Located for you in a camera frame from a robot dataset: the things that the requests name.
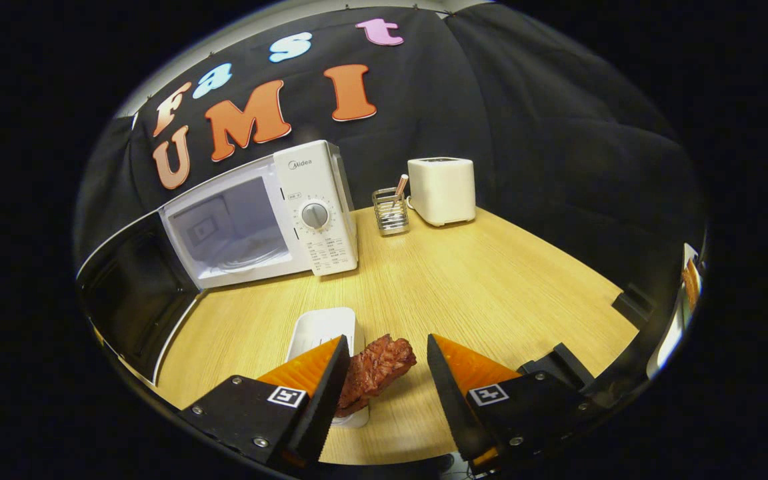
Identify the wire mesh utensil holder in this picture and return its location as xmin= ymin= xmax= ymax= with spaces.
xmin=372 ymin=187 xmax=410 ymax=237

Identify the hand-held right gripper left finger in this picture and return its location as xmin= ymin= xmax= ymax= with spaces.
xmin=177 ymin=335 xmax=351 ymax=467

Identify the black block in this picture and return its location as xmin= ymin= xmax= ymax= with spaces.
xmin=613 ymin=283 xmax=658 ymax=329

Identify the black backdrop cloth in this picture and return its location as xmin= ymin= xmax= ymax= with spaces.
xmin=74 ymin=5 xmax=708 ymax=314

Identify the red meat slab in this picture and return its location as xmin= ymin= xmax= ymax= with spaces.
xmin=335 ymin=335 xmax=417 ymax=418

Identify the white toaster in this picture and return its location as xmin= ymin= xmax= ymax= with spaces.
xmin=407 ymin=157 xmax=477 ymax=227

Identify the white rectangular dish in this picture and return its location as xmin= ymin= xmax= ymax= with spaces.
xmin=287 ymin=307 xmax=369 ymax=428

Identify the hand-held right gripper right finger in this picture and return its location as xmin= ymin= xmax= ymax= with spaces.
xmin=427 ymin=333 xmax=599 ymax=477

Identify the white microwave oven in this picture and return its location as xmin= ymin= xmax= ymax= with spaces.
xmin=77 ymin=140 xmax=359 ymax=387

